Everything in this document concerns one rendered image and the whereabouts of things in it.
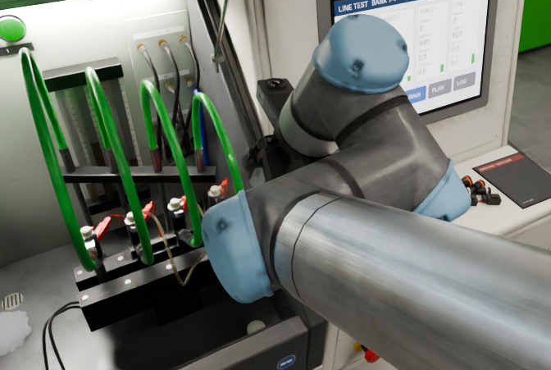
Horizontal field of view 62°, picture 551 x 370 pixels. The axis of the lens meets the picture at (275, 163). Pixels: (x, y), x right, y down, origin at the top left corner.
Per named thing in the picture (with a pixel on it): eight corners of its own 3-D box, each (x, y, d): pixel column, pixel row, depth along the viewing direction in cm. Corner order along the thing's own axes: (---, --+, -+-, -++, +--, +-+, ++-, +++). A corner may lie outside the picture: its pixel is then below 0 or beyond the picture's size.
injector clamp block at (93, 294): (99, 352, 93) (79, 307, 83) (91, 312, 100) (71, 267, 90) (253, 288, 105) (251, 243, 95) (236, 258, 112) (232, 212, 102)
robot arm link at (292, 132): (281, 80, 48) (350, 76, 51) (269, 103, 52) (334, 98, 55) (300, 145, 45) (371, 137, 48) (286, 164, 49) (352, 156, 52)
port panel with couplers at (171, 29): (153, 154, 108) (126, 25, 89) (149, 147, 110) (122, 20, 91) (206, 139, 113) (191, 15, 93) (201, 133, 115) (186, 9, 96)
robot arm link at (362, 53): (366, 99, 35) (311, 14, 37) (316, 159, 45) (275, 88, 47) (437, 73, 39) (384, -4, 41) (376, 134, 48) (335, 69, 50)
